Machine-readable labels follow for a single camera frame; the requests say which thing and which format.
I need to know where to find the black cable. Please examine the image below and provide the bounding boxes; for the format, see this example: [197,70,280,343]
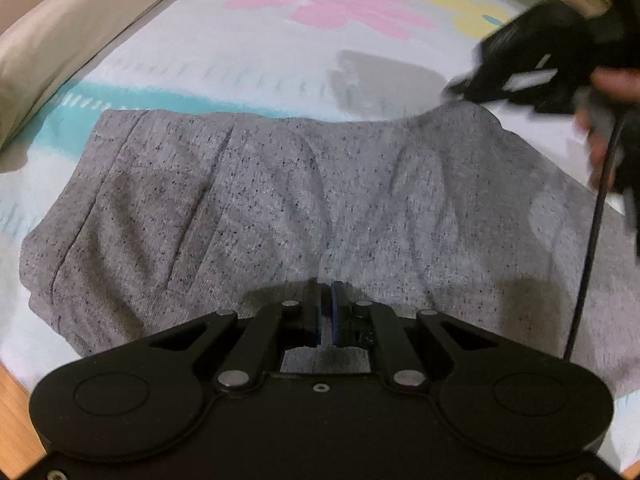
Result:
[563,104,625,363]

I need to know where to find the grey pants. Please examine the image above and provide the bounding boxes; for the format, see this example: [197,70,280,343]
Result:
[20,101,640,397]

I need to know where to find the beige pillow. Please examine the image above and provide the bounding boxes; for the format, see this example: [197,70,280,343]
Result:
[0,0,222,155]

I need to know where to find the floral bed sheet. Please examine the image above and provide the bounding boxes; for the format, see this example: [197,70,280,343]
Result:
[0,0,640,463]

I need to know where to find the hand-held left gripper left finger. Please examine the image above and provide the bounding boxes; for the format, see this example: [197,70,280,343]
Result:
[149,280,324,394]

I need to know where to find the person's right hand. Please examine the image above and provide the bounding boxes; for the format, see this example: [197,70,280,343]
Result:
[574,67,640,192]

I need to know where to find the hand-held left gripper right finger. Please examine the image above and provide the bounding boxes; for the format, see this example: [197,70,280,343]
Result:
[330,280,497,394]

